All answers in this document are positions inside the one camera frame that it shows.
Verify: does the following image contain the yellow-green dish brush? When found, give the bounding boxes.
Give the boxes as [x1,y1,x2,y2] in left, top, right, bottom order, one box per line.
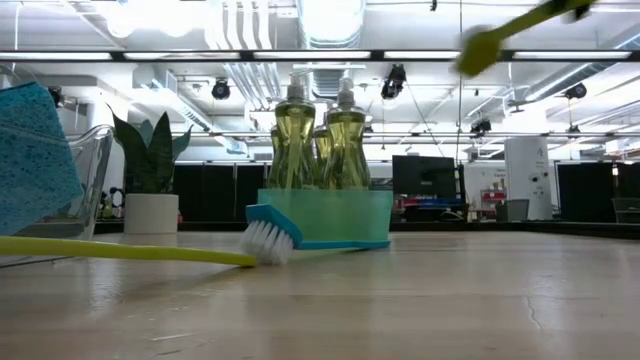
[0,234,258,268]
[452,0,599,79]

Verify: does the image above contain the light blue sponge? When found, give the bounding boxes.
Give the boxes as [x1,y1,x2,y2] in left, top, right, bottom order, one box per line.
[0,81,85,237]

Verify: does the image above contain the white cylindrical machine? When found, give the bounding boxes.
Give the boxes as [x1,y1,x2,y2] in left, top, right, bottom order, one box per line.
[503,137,554,220]

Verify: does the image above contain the black partition panel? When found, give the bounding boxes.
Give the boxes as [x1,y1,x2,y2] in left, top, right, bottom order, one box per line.
[172,162,269,224]
[556,160,640,225]

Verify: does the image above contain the black overhead crossbar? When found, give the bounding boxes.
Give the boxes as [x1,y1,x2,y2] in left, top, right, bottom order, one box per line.
[0,48,640,63]

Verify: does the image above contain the grey waste bin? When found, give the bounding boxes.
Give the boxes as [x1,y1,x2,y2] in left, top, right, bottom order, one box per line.
[612,197,640,225]
[495,198,530,222]

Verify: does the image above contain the black computer monitor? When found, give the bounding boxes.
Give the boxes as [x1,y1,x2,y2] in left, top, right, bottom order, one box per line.
[392,154,459,199]

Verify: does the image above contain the metal air vent grille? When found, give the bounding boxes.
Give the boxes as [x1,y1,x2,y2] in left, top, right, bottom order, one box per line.
[292,62,366,100]

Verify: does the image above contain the green translucent plastic tray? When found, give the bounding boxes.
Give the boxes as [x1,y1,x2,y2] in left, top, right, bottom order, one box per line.
[257,188,395,244]

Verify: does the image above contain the blue dish brush white bristles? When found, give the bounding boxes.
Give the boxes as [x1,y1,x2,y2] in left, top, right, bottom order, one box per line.
[239,203,392,267]

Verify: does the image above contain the green plant in white pot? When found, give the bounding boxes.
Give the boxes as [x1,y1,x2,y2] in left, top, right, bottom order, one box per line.
[106,102,194,236]

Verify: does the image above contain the clear plastic bin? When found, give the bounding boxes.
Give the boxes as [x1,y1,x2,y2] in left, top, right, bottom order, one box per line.
[0,64,115,269]

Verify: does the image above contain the thin hanging cable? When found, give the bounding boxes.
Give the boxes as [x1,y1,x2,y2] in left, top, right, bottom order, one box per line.
[457,0,464,164]

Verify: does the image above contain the silver ventilation duct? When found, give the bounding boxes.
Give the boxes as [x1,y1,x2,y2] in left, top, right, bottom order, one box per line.
[297,0,367,50]

